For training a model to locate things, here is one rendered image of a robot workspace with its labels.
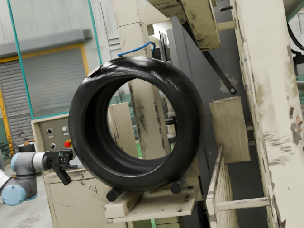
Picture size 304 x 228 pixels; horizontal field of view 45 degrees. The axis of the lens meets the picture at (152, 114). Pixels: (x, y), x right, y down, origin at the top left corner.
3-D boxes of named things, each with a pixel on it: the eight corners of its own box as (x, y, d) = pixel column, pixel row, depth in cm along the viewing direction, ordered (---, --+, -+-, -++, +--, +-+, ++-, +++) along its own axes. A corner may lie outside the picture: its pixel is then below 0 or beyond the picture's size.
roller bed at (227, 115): (221, 156, 192) (211, 100, 190) (250, 152, 189) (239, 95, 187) (220, 165, 173) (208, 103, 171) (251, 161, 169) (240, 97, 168)
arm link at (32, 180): (12, 203, 167) (11, 176, 167) (21, 197, 178) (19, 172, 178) (32, 202, 167) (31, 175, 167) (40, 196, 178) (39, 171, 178)
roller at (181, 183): (183, 162, 182) (192, 164, 181) (181, 171, 182) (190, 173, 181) (171, 182, 148) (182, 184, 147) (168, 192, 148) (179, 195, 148)
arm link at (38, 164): (34, 173, 168) (45, 168, 177) (43, 173, 167) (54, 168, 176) (32, 154, 167) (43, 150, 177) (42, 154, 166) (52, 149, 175)
